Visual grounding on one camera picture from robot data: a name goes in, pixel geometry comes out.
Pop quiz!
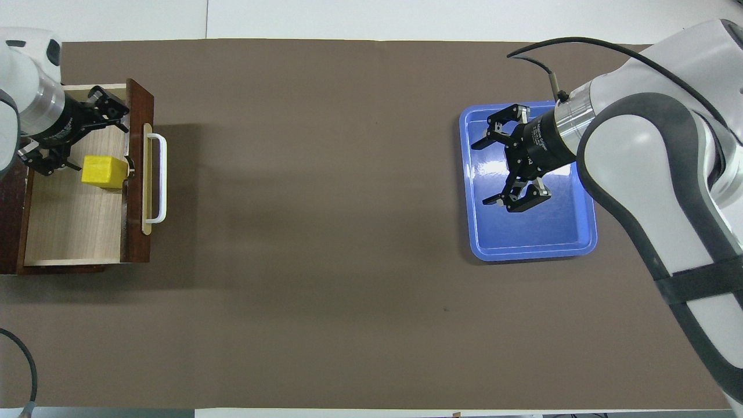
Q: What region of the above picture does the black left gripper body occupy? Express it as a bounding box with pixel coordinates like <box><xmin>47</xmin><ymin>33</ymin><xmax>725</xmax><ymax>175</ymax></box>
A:
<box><xmin>24</xmin><ymin>96</ymin><xmax>89</xmax><ymax>153</ymax></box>

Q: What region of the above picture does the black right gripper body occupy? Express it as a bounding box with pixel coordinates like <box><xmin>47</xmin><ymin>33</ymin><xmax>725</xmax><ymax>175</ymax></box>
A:
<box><xmin>508</xmin><ymin>112</ymin><xmax>577</xmax><ymax>176</ymax></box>

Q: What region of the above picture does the yellow cube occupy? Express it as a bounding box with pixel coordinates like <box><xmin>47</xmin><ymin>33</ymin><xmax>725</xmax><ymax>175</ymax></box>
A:
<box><xmin>81</xmin><ymin>154</ymin><xmax>129</xmax><ymax>190</ymax></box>

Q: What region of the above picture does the wooden drawer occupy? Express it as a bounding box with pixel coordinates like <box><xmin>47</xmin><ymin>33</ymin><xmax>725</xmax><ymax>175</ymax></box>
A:
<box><xmin>17</xmin><ymin>78</ymin><xmax>169</xmax><ymax>275</ymax></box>

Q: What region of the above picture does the white drawer handle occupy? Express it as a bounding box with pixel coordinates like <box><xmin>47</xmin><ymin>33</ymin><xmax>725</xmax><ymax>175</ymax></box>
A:
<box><xmin>142</xmin><ymin>132</ymin><xmax>168</xmax><ymax>225</ymax></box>

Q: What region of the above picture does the blue plastic tray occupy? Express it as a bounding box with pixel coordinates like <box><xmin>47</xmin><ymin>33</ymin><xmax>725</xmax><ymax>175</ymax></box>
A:
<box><xmin>459</xmin><ymin>100</ymin><xmax>598</xmax><ymax>262</ymax></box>

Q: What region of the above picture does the dark wooden cabinet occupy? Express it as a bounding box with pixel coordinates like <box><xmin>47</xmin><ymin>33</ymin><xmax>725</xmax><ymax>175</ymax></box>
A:
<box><xmin>0</xmin><ymin>154</ymin><xmax>28</xmax><ymax>275</ymax></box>

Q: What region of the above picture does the brown table mat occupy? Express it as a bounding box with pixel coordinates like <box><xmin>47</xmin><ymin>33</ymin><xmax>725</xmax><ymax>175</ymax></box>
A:
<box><xmin>0</xmin><ymin>38</ymin><xmax>732</xmax><ymax>410</ymax></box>

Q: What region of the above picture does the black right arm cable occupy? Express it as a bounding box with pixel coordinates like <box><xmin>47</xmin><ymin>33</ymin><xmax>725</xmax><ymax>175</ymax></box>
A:
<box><xmin>507</xmin><ymin>37</ymin><xmax>743</xmax><ymax>134</ymax></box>

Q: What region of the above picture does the grey floor cable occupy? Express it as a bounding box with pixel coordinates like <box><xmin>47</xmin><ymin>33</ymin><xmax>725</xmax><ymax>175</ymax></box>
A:
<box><xmin>0</xmin><ymin>328</ymin><xmax>38</xmax><ymax>418</ymax></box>

